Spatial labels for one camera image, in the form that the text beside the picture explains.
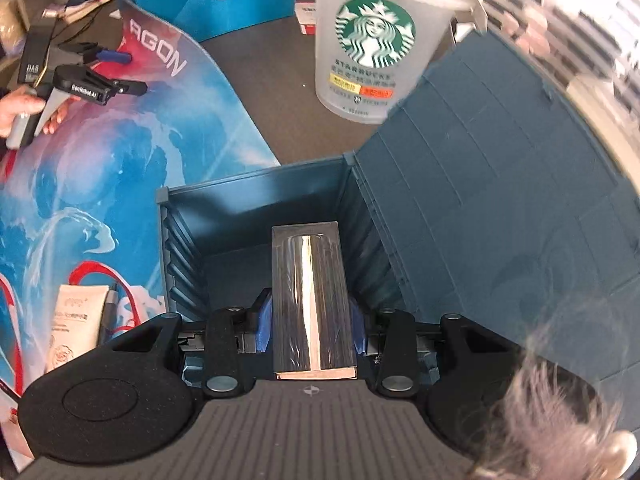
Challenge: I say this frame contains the white cream tube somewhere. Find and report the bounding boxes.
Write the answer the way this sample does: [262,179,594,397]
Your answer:
[44,283,111,374]

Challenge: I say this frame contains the teal container storage box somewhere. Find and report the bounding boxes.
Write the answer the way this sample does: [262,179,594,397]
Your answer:
[156,29,633,392]

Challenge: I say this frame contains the red white small box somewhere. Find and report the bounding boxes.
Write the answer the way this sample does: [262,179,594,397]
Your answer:
[294,2,319,37]

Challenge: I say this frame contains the printed blue red desk mat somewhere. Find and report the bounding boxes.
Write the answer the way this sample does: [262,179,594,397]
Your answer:
[0,0,282,472]

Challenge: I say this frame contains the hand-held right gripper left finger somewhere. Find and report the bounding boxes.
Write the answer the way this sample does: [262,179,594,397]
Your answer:
[107,290,274,396]

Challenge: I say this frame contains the person's left hand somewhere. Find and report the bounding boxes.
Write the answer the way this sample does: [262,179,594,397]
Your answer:
[0,85,64,136]

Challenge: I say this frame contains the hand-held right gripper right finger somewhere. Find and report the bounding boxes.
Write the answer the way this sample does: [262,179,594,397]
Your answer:
[349,295,522,396]

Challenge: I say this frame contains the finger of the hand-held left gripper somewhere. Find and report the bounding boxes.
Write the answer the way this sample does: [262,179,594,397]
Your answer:
[108,79,149,96]
[62,41,132,66]

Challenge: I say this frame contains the frosted plastic cup green logo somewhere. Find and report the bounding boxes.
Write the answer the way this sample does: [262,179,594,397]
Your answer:
[300,0,489,126]

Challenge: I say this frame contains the black pen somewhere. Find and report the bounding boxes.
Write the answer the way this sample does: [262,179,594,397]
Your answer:
[97,287,121,347]

